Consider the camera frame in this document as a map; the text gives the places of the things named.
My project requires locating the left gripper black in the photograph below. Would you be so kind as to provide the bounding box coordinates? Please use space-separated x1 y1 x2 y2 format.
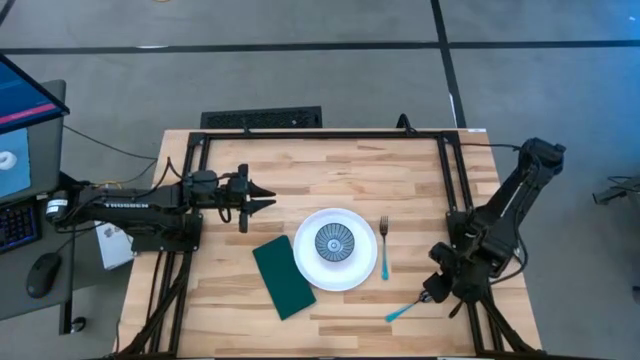
218 163 278 234

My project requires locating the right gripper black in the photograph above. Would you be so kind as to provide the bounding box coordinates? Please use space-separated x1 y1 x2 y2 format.
422 241 484 305

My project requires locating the spoon with teal handle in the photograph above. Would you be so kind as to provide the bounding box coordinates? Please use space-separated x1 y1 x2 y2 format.
384 291 434 324

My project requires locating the fork with teal handle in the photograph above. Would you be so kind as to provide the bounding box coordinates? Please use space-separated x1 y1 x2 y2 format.
378 215 391 282

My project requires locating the black floor vent grille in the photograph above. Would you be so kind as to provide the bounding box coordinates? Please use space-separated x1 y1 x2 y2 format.
200 105 324 130

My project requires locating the folded dark green napkin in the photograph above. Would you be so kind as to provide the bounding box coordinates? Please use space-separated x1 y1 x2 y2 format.
251 234 318 322

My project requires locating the white round plate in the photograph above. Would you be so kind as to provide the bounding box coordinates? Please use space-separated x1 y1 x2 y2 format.
292 207 379 293

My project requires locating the small white box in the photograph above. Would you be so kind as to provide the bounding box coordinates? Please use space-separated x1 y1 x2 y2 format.
94 221 136 272

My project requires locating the black equipment on floor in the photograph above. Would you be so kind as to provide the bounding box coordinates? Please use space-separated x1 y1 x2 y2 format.
591 174 640 207

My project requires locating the grey laptop screen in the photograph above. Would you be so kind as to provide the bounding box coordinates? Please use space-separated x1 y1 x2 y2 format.
0 78 68 204

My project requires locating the black computer mouse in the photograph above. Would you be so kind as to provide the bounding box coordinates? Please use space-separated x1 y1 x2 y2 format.
25 252 63 300

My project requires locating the black keyboard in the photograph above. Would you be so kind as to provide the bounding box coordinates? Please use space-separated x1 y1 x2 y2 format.
0 199 42 255

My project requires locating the computer monitor blue screen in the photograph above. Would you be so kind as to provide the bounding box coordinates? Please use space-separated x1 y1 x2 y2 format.
0 52 71 136

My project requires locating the grey side desk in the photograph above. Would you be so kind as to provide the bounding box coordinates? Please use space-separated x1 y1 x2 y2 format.
0 169 132 337

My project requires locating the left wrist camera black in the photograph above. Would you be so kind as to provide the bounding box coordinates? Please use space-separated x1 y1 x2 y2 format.
183 169 220 207

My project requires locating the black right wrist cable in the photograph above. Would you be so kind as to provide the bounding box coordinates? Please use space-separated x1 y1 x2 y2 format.
489 233 530 287

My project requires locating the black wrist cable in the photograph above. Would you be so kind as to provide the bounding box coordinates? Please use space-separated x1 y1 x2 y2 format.
164 155 185 184
489 233 530 287

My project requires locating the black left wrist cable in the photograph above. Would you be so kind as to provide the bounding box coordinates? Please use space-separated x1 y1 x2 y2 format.
164 155 185 184

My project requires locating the black aluminium table frame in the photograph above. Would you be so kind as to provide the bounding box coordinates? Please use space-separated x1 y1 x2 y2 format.
115 128 547 360

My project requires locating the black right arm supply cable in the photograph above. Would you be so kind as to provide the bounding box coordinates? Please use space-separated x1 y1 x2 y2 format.
458 141 524 153

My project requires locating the black floor cable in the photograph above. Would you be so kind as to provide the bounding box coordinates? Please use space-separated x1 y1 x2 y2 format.
62 123 159 162

